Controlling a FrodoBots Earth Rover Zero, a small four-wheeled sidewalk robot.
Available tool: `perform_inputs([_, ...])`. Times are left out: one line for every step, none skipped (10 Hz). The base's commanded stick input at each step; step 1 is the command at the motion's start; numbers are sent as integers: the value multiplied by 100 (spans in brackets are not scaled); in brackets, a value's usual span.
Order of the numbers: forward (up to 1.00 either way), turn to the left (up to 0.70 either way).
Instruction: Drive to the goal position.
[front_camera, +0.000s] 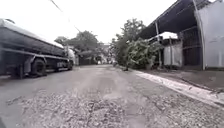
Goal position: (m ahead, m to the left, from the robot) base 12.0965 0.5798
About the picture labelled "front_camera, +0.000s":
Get green bush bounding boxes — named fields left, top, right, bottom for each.
left=125, top=38, right=162, bottom=70

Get trees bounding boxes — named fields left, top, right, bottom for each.
left=54, top=30, right=106, bottom=65

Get grey concrete road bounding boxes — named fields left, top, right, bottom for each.
left=0, top=64, right=224, bottom=128

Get pale concrete kerb strip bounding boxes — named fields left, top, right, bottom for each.
left=133, top=69, right=224, bottom=107

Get shed with metal roof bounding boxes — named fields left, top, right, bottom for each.
left=137, top=0, right=224, bottom=71

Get dark tanker truck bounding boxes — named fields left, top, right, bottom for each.
left=0, top=18, right=77, bottom=80

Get overhead wires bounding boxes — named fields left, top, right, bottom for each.
left=49, top=0, right=83, bottom=34

